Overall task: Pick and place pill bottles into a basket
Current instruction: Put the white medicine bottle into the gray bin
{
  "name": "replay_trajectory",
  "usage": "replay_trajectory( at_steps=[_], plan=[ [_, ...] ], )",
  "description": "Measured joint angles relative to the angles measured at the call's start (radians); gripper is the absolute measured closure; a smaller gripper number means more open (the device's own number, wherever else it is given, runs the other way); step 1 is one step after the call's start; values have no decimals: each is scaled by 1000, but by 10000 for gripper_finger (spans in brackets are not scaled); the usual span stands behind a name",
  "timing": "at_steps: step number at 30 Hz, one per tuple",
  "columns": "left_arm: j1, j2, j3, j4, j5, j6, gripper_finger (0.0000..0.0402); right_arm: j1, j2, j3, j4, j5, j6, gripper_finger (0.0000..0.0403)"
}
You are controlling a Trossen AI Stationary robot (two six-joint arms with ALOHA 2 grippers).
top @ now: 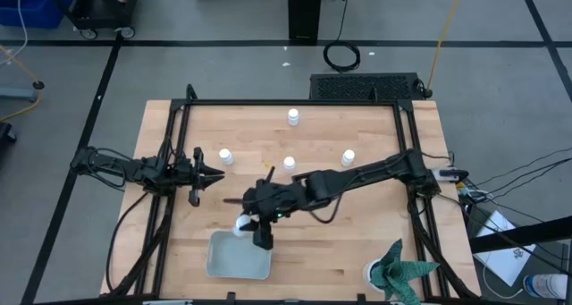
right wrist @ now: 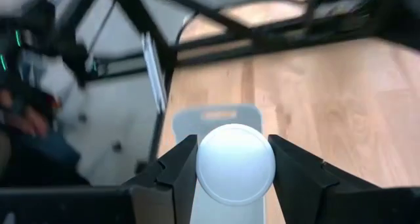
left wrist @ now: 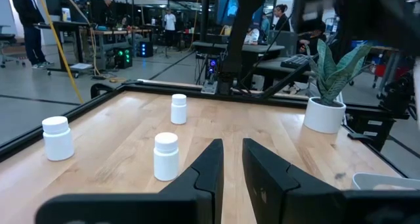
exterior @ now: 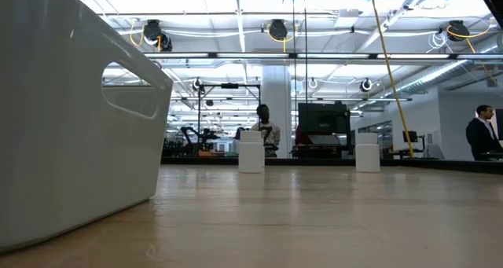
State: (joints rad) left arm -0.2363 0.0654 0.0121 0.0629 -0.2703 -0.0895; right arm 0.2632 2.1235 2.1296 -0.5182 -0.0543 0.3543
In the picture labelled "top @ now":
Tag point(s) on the grey stand base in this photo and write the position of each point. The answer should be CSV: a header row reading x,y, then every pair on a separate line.
x,y
18,93

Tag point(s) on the black upright post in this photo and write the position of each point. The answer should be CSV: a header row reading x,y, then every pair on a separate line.
x,y
305,11

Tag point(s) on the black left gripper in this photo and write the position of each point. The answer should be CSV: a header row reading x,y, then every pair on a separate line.
x,y
195,180

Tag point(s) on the black metal beam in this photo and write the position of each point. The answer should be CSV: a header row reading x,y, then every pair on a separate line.
x,y
523,235

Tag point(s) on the white plastic basket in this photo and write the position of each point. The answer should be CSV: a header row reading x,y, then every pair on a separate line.
x,y
237,260

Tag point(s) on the blue plastic bin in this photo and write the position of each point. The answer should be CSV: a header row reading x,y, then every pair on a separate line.
x,y
27,5

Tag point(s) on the white paper sheet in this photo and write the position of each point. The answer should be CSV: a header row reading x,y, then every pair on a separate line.
x,y
502,256

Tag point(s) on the green patterned artificial plant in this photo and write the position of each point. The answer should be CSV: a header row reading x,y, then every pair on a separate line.
x,y
397,273

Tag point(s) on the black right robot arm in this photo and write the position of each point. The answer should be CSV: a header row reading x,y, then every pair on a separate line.
x,y
380,168

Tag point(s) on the black wheeled cart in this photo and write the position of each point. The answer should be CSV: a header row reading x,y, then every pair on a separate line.
x,y
105,14

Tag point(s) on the black vented equipment case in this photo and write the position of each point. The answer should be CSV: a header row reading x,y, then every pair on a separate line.
x,y
362,87

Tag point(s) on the white power strip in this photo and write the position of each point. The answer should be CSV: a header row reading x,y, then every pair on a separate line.
x,y
449,174

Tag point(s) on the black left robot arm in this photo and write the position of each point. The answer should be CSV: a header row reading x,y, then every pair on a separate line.
x,y
134,171

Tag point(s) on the white pill bottle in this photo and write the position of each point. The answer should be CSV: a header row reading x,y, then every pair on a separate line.
x,y
242,223
226,156
348,157
289,163
293,116

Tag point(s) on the white plant pot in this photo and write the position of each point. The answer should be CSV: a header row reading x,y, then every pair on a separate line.
x,y
368,273

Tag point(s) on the black metal table frame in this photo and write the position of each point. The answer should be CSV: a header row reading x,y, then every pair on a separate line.
x,y
290,102

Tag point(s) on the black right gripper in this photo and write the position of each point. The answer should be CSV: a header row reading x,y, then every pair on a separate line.
x,y
272,197

